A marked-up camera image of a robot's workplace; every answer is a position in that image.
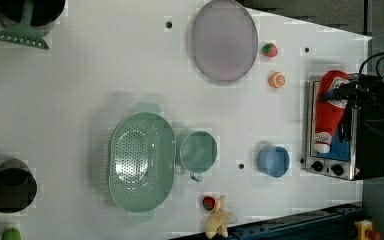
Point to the peeled toy banana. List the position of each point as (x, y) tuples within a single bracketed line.
[(216, 224)]

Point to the purple round plate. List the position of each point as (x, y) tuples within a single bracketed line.
[(224, 40)]

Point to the green oval strainer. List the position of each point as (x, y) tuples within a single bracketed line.
[(142, 153)]

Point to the red ketchup bottle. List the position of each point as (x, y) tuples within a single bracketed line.
[(328, 111)]

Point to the green slotted spatula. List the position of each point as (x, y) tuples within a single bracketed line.
[(23, 33)]

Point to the black toaster oven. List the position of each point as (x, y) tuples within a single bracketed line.
[(357, 148)]

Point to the blue cup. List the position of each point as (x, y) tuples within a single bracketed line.
[(273, 160)]

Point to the red toy strawberry top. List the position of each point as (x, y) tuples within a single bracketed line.
[(269, 50)]

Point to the green mug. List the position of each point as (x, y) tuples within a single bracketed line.
[(198, 153)]

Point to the black cylinder container lower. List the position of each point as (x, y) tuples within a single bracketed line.
[(18, 187)]

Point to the green toy fruit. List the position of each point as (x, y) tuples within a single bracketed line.
[(11, 234)]

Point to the red yellow emergency button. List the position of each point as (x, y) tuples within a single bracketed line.
[(365, 231)]

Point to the toy orange half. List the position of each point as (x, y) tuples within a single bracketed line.
[(277, 80)]

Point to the red toy strawberry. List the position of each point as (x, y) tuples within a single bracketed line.
[(269, 50), (208, 203)]

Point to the blue aluminium frame rail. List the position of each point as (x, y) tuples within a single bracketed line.
[(333, 223)]

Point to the red toy strawberry bottom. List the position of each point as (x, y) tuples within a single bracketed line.
[(208, 203)]

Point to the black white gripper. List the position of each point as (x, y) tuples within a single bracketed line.
[(367, 89)]

